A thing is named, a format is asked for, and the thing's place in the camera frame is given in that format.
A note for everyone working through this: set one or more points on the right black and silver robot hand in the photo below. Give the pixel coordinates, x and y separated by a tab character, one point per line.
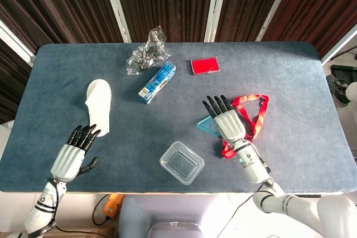
230	123

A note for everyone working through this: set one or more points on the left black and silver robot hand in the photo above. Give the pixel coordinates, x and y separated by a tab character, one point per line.
67	161

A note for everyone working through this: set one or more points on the translucent blue container lid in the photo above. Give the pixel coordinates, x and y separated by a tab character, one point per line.
206	126

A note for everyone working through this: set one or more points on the clear plastic container base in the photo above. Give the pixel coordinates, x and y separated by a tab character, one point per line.
181	162

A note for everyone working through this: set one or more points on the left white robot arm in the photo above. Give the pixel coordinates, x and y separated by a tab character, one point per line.
42	207

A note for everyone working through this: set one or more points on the blue snack package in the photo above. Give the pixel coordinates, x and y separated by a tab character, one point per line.
157	83

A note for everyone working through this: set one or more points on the red flat case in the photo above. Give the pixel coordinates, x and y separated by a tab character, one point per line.
205	66

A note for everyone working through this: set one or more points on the orange device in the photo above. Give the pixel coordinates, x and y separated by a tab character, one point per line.
113	204

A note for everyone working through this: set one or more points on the white disposable slipper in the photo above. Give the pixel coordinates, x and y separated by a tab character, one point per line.
100	104

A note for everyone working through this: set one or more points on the blue felt table cover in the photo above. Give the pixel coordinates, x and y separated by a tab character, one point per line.
139	126

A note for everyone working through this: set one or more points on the grey robot torso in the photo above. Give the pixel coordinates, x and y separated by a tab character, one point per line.
173	210

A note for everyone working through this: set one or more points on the crumpled clear plastic bag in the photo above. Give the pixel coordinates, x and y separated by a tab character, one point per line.
145	57

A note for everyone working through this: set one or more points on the grey sneaker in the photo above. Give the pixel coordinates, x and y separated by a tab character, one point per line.
338	90

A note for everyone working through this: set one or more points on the black floor object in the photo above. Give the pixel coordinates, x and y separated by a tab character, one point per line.
338	70

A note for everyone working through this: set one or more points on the white partition post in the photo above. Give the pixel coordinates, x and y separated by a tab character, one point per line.
115	6
338	44
274	6
216	6
15	41

